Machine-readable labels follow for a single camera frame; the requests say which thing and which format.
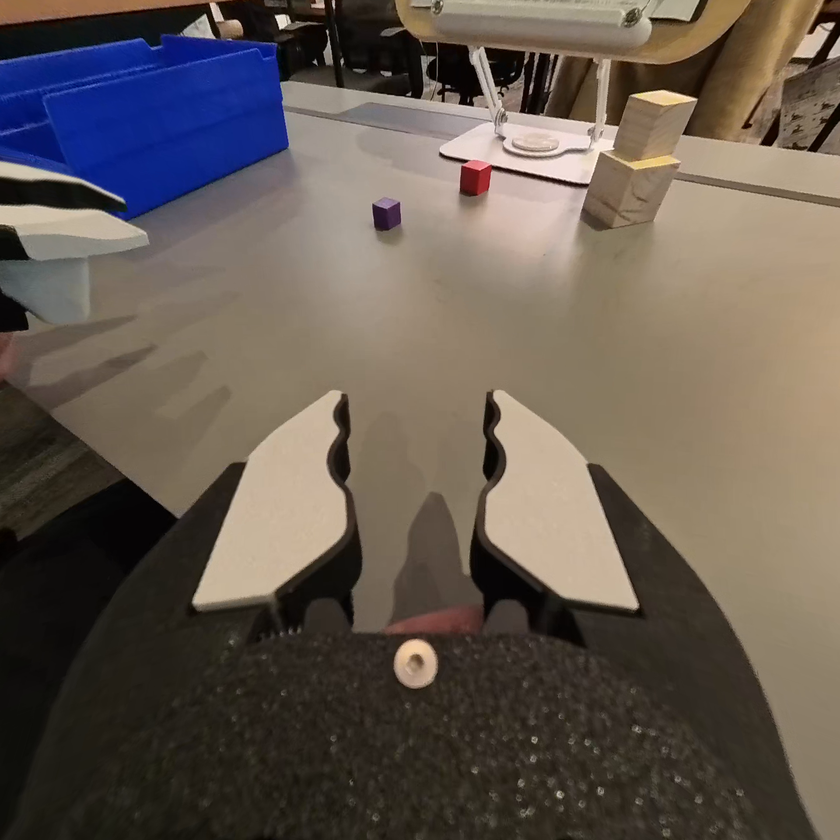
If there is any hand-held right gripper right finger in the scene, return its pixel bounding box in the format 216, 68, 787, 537
470, 389, 641, 615

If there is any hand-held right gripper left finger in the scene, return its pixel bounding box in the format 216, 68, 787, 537
192, 390, 362, 614

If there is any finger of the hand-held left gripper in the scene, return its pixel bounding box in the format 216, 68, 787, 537
0, 161, 129, 214
0, 206, 151, 326

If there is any large plain wooden cube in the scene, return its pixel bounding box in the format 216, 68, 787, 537
581, 150, 681, 229

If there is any medium plain wooden cube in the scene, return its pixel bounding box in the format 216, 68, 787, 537
617, 91, 698, 162

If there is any blue plastic bin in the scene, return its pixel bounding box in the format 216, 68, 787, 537
0, 34, 290, 221

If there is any black office chair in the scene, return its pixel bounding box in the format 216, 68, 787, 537
331, 0, 427, 99

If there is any brown curtain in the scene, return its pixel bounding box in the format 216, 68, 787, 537
545, 0, 828, 142

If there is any printed cardboard sign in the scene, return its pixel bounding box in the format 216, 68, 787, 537
761, 59, 840, 155

